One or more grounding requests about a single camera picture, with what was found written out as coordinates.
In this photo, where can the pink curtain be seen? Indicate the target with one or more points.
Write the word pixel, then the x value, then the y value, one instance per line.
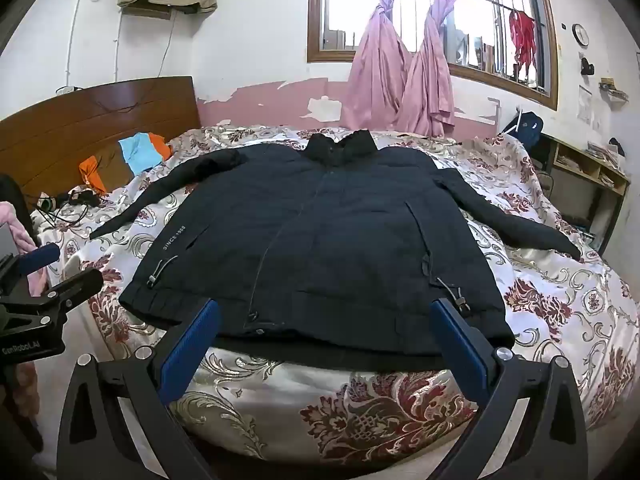
pixel 430 85
pixel 375 75

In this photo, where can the floral bedspread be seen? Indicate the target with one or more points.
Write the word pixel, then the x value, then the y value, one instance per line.
pixel 350 400

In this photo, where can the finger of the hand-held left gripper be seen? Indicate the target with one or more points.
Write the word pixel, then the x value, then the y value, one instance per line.
pixel 40 257
pixel 75 285

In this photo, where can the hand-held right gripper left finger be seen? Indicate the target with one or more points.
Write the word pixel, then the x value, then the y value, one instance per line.
pixel 190 350

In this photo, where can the wooden headboard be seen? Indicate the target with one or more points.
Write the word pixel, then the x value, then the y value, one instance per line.
pixel 75 125

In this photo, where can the stack of papers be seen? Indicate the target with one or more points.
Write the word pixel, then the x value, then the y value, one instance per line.
pixel 597 150

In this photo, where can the red hanging garment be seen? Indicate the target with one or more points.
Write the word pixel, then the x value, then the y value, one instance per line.
pixel 522 35

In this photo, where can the white wall paper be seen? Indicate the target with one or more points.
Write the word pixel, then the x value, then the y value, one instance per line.
pixel 585 104

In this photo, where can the wooden framed window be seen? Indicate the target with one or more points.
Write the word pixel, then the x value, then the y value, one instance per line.
pixel 314 10

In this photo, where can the round wall clock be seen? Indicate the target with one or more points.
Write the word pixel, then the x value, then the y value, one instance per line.
pixel 580 34

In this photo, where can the brown wall shelf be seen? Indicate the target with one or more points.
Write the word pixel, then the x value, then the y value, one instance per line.
pixel 147 11

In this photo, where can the blue backpack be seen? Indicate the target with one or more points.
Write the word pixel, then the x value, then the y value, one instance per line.
pixel 527 127

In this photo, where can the orange blue brown pillow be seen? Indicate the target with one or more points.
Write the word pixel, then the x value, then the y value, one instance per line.
pixel 137 152

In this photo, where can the black jacket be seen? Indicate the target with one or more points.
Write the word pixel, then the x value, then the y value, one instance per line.
pixel 325 240

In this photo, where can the black cap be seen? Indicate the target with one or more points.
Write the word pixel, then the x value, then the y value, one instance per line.
pixel 617 146

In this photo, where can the small wall shelf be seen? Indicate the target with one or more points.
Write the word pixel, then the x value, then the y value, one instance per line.
pixel 612 89

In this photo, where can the dark cloth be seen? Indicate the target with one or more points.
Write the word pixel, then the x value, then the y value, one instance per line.
pixel 12 195

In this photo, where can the wooden shelf desk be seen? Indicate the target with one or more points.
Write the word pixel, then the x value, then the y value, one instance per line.
pixel 612 200

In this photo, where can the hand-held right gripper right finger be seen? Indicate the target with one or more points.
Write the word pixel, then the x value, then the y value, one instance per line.
pixel 460 350

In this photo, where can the black wall-mounted object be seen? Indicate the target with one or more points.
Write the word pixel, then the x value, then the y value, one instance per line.
pixel 586 66

